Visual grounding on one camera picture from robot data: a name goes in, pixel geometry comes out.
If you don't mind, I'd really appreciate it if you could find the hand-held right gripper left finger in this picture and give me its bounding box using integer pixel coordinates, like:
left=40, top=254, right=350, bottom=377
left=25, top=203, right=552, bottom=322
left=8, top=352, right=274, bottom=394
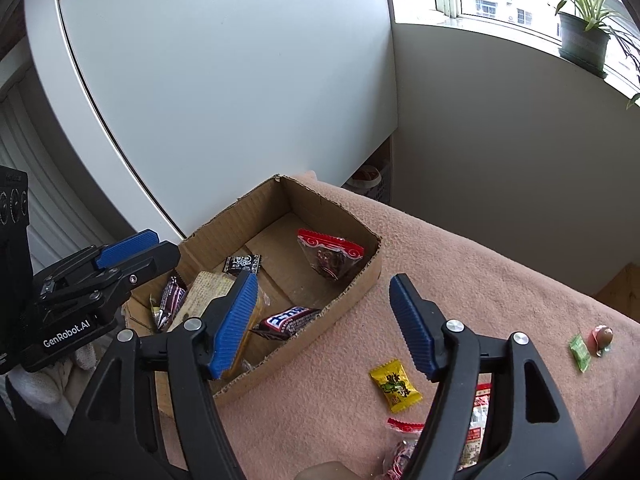
left=65, top=270, right=261, bottom=480

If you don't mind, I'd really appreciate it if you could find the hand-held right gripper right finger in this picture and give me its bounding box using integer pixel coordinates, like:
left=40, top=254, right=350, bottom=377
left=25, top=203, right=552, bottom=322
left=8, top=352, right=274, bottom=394
left=389, top=274, right=583, bottom=480

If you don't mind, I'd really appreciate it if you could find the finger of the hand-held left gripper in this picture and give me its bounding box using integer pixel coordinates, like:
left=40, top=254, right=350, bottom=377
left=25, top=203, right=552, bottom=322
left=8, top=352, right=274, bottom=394
left=32, top=229, right=161, bottom=286
left=35, top=241, right=181, bottom=312

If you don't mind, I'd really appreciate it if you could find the maroon snack packet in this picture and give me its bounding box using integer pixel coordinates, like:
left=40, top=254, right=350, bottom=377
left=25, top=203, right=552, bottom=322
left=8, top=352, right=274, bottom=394
left=157, top=270, right=188, bottom=333

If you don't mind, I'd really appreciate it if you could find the yellow green cracker pack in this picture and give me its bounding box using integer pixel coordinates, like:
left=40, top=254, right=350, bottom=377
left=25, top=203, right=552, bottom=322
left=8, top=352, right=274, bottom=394
left=167, top=271, right=271, bottom=378

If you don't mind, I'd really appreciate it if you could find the dark blue chocolate bar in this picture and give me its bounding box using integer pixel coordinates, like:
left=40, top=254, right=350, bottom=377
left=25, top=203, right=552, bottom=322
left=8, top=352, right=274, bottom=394
left=250, top=306, right=323, bottom=343

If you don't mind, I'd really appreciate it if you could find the small black snack packet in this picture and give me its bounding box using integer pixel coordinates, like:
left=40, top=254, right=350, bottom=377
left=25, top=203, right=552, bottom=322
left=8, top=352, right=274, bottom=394
left=222, top=254, right=263, bottom=276

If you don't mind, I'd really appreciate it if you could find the yellow candy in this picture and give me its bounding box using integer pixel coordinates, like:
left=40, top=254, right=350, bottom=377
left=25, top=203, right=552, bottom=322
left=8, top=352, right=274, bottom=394
left=369, top=358, right=424, bottom=414

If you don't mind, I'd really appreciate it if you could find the brown cardboard box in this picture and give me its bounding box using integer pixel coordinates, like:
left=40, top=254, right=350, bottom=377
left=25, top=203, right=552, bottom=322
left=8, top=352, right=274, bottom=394
left=122, top=174, right=383, bottom=401

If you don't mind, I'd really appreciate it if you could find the clear red-top date packet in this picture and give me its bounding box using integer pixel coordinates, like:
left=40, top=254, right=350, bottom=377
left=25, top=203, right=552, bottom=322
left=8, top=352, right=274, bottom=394
left=296, top=228, right=366, bottom=281

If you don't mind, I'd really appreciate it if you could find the red white snack packet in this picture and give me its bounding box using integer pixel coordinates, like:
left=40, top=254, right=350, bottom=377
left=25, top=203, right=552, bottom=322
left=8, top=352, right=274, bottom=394
left=457, top=382, right=493, bottom=471

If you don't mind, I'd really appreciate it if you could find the round brown candy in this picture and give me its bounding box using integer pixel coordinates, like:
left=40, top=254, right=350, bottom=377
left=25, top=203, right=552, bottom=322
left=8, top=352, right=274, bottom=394
left=587, top=325, right=615, bottom=358

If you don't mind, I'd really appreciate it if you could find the person's left hand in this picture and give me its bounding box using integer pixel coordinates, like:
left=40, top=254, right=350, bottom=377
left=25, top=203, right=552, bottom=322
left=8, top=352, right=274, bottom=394
left=5, top=332, right=108, bottom=411

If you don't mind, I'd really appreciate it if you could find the pink blanket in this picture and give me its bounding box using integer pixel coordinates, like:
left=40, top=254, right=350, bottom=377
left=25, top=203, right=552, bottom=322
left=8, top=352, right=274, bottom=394
left=155, top=172, right=640, bottom=480

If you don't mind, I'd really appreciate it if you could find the white ribbed panel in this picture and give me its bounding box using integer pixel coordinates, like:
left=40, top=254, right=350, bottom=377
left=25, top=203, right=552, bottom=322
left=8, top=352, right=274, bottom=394
left=0, top=75, right=118, bottom=273

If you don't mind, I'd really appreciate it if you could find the white plastic basket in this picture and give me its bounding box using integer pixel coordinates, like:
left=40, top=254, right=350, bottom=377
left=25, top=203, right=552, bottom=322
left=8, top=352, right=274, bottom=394
left=345, top=165, right=393, bottom=205

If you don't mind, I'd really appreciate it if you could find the white cabinet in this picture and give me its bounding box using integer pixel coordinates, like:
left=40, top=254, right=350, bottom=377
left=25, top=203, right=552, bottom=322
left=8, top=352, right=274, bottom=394
left=22, top=0, right=398, bottom=241

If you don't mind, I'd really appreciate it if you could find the potted spider plant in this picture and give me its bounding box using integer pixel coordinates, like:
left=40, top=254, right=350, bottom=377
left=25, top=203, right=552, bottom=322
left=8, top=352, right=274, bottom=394
left=554, top=0, right=640, bottom=110

